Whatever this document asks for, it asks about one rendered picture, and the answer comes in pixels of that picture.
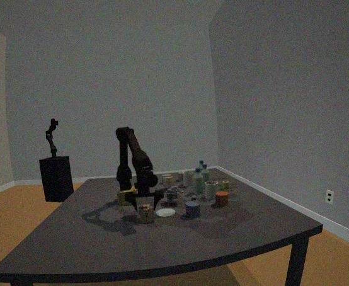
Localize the orange cylinder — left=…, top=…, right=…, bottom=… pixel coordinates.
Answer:
left=215, top=191, right=228, bottom=207

